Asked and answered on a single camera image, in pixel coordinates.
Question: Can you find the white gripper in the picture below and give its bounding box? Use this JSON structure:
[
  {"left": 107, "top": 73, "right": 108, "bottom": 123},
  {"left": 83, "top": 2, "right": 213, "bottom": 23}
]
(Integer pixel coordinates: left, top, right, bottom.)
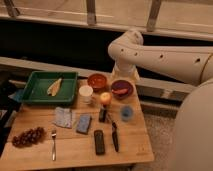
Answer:
[{"left": 111, "top": 62, "right": 140, "bottom": 82}]

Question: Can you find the red pepper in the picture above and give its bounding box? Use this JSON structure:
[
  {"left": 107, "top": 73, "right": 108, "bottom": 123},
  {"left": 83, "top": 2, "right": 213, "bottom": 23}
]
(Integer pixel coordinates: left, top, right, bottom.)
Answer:
[{"left": 112, "top": 88, "right": 128, "bottom": 95}]

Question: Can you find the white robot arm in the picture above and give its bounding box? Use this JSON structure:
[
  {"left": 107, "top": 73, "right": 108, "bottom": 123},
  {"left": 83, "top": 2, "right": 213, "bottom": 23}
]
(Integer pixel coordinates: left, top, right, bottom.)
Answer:
[{"left": 108, "top": 29, "right": 213, "bottom": 171}]

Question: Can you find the blue plastic cup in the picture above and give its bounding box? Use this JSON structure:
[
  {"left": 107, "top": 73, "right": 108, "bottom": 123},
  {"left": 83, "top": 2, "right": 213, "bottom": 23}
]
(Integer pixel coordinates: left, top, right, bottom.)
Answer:
[{"left": 120, "top": 106, "right": 133, "bottom": 122}]

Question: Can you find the white paper cup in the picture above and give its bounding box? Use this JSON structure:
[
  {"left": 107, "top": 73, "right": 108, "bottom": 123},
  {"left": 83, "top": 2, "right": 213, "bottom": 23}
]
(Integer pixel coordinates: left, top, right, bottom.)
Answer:
[{"left": 79, "top": 85, "right": 93, "bottom": 104}]

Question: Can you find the purple bowl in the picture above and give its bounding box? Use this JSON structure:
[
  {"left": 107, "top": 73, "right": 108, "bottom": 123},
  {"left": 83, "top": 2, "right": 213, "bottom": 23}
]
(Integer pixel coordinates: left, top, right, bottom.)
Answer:
[{"left": 111, "top": 80, "right": 134, "bottom": 100}]

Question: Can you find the orange bowl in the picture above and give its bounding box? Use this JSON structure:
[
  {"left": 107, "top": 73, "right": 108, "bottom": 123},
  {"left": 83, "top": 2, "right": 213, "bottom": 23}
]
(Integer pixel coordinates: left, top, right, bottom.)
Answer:
[{"left": 87, "top": 73, "right": 107, "bottom": 91}]

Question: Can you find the red yellow apple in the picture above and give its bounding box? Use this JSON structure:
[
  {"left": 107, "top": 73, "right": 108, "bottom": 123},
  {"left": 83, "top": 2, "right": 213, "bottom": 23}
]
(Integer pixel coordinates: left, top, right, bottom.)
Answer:
[{"left": 100, "top": 92, "right": 112, "bottom": 105}]

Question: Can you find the small dark bottle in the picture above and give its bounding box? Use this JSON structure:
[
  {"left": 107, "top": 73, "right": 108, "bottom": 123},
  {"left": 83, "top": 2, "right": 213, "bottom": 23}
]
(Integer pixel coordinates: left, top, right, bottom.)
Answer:
[{"left": 99, "top": 105, "right": 107, "bottom": 122}]

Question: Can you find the wooden table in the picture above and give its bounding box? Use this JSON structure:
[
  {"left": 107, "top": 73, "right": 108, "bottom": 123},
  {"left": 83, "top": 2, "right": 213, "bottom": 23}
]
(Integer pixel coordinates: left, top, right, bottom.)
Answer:
[{"left": 0, "top": 78, "right": 155, "bottom": 171}]

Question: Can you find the blue sponge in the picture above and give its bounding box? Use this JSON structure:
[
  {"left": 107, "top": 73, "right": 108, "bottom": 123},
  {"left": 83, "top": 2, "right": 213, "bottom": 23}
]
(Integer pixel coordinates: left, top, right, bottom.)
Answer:
[{"left": 76, "top": 115, "right": 92, "bottom": 134}]

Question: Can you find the black remote control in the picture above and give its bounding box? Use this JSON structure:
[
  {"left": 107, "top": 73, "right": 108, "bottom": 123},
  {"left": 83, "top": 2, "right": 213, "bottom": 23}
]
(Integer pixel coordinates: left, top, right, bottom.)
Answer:
[{"left": 94, "top": 130, "right": 105, "bottom": 155}]

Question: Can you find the grey cloth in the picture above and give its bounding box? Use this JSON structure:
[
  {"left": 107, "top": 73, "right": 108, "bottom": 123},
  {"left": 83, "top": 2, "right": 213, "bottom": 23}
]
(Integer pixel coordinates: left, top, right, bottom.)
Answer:
[{"left": 53, "top": 107, "right": 72, "bottom": 128}]

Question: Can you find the green plastic tray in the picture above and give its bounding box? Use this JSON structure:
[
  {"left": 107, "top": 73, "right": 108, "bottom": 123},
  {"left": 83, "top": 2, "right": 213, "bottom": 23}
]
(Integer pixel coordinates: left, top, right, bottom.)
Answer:
[{"left": 22, "top": 71, "right": 78, "bottom": 105}]

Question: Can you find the silver fork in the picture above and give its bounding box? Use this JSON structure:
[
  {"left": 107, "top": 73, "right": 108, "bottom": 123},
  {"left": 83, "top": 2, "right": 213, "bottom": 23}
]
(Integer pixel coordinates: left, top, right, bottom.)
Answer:
[{"left": 51, "top": 130, "right": 57, "bottom": 161}]

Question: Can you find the bunch of red grapes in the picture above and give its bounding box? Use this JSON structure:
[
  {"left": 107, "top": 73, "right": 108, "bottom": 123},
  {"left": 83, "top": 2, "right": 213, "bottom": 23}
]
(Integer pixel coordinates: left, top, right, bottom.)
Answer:
[{"left": 12, "top": 127, "right": 45, "bottom": 148}]

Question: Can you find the black handled knife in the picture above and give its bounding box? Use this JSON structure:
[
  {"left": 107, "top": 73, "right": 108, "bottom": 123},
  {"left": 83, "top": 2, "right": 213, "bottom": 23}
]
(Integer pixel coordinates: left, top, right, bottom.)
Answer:
[{"left": 107, "top": 114, "right": 119, "bottom": 152}]

